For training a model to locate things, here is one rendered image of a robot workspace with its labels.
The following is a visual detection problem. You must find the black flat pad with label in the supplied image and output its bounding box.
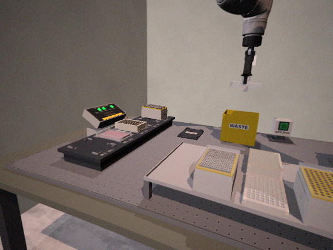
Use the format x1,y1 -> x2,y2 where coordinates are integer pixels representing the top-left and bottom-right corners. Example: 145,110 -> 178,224
177,127 -> 204,140

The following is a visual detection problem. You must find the yellow waste bin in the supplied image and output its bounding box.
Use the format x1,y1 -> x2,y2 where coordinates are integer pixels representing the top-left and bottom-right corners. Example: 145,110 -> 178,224
220,109 -> 259,146

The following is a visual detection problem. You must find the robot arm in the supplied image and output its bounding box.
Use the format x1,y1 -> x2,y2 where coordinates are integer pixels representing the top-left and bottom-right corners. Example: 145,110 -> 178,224
216,0 -> 273,37

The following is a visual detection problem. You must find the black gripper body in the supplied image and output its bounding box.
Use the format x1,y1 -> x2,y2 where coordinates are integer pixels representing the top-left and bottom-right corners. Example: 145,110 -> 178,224
242,35 -> 262,51

